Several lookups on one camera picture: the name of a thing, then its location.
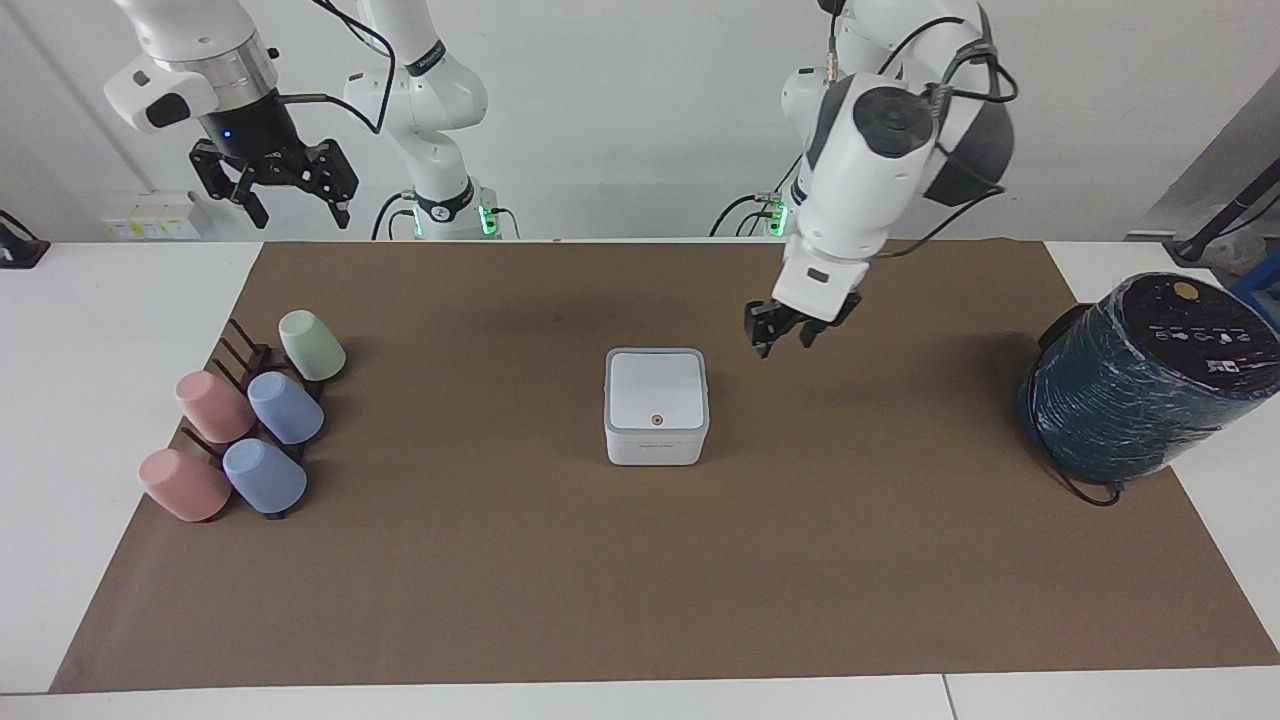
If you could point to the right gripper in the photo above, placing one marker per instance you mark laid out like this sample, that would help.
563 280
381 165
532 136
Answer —
252 130

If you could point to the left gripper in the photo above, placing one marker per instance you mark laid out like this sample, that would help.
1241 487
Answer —
800 320

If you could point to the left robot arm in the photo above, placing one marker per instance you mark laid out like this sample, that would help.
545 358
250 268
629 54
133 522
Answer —
860 170

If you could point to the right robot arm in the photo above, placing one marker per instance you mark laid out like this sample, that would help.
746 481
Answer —
430 100

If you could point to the white square trash can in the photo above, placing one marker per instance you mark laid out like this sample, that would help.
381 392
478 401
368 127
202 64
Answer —
656 400

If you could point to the green cup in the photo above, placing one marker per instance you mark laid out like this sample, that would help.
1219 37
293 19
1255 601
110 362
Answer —
312 345

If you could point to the dark brown cup rack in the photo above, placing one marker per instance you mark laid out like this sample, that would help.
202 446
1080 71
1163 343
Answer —
248 352

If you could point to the blue cup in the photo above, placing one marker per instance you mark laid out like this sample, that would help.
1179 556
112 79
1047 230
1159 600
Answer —
264 477
286 407

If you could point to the pink cup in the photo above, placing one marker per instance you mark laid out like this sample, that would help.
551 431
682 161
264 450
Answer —
214 407
183 485

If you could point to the black stand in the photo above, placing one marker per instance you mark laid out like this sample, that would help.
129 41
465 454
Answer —
20 250
1225 218

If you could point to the teal plastic-wrapped cylinder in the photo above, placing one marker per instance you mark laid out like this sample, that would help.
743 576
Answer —
1140 390

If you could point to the blue object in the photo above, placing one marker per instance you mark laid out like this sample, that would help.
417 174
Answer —
1262 290

